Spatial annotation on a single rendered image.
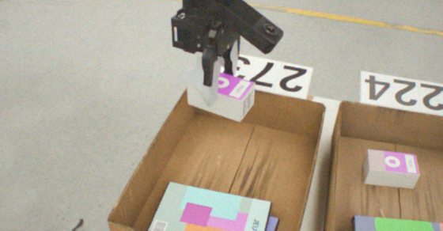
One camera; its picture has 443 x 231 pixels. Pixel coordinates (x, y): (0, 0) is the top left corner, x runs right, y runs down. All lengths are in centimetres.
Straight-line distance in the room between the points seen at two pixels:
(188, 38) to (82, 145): 144
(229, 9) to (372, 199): 44
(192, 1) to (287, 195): 39
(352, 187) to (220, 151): 27
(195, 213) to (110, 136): 136
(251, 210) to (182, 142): 24
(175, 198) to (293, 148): 27
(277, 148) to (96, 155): 124
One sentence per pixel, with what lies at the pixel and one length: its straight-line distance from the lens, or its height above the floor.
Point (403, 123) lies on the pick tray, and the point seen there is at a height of 82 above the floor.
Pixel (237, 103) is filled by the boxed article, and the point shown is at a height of 94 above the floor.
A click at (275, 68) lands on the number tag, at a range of 90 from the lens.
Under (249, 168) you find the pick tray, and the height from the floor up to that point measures 76.
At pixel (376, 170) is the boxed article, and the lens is 81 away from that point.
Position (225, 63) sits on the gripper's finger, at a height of 97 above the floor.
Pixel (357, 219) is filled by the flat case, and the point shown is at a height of 78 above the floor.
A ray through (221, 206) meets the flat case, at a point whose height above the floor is 78.
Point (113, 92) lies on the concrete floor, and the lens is 231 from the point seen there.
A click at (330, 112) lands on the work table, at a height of 75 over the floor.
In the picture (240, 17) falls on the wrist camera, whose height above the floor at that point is 109.
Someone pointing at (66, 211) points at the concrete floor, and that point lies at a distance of 180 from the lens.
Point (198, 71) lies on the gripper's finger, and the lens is 67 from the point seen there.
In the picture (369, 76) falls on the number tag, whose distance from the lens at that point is 93.
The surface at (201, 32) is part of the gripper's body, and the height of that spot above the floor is 106.
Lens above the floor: 137
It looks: 40 degrees down
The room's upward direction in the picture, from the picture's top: straight up
